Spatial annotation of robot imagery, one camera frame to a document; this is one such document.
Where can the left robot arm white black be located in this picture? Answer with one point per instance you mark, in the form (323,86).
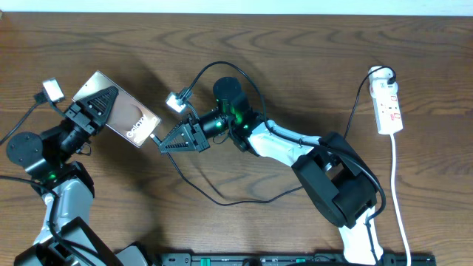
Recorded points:
(67,189)

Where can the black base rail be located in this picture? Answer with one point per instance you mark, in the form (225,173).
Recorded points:
(187,259)

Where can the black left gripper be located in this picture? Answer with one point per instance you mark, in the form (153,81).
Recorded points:
(87,103)

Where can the Galaxy smartphone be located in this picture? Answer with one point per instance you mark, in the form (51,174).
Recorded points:
(128,117)

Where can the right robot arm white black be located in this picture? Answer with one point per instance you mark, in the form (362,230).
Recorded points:
(334,177)

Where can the white power strip, red switches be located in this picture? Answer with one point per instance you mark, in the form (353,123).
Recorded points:
(384,92)

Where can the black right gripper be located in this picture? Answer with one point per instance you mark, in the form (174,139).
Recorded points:
(191,142)

